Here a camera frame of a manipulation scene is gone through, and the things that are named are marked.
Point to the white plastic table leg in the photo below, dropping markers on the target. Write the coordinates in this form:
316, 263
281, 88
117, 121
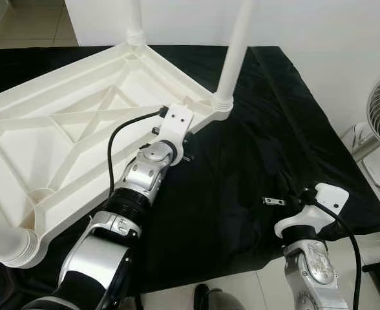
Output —
2, 239
136, 19
235, 51

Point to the white plastic children table top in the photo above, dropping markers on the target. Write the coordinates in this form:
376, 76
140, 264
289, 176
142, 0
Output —
48, 129

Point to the black robot right foot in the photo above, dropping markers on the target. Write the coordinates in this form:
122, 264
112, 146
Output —
209, 298

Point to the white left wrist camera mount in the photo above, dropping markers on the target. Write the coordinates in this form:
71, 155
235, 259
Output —
176, 123

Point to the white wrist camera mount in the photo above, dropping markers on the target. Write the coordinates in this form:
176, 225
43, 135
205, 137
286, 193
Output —
329, 197
176, 123

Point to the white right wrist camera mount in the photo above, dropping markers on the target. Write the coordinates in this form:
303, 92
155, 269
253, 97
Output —
329, 197

